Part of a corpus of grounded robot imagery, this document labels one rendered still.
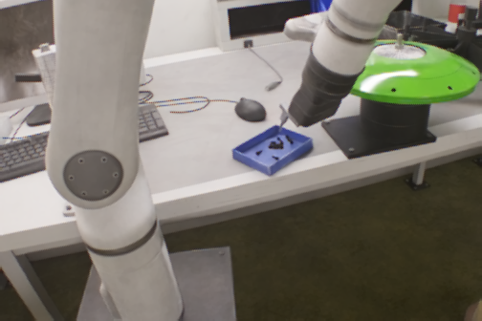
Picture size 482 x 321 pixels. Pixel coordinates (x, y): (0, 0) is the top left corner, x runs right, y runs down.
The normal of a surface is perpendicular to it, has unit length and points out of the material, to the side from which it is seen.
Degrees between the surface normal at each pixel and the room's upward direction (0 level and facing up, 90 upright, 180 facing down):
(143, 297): 90
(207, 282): 0
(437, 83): 24
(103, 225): 18
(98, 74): 86
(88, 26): 86
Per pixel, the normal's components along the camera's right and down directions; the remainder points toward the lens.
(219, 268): -0.10, -0.86
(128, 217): 0.10, -0.70
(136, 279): 0.39, 0.43
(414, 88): -0.15, -0.58
